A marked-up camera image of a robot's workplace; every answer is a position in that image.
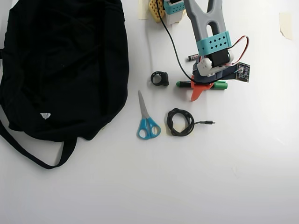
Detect red and white servo wires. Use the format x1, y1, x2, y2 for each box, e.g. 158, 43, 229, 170
228, 35, 251, 68

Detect beige masking tape piece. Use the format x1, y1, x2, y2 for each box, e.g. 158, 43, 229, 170
279, 12, 293, 41
138, 0, 150, 21

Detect black fabric bag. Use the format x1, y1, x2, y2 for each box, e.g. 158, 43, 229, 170
0, 0, 130, 170

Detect coiled black USB cable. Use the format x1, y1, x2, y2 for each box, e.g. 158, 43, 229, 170
166, 107, 216, 138

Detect black AA battery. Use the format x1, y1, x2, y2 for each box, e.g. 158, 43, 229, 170
186, 53, 201, 62

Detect small black ring clip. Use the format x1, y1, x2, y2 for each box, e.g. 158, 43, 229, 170
150, 71, 169, 87

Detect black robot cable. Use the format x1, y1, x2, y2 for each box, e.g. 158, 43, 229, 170
155, 0, 196, 83

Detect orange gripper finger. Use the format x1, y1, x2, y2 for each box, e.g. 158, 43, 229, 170
190, 74, 214, 102

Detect yellow perforated block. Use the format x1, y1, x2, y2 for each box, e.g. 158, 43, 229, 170
148, 0, 167, 24

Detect teal and white robot base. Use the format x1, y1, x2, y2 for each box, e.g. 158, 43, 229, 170
163, 0, 187, 25

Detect green and black marker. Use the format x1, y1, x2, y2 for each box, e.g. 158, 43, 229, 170
176, 80, 228, 91

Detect dark navy gripper body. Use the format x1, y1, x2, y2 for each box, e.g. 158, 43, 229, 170
192, 62, 239, 84

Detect blue-handled scissors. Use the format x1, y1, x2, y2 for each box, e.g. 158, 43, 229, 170
136, 90, 162, 140

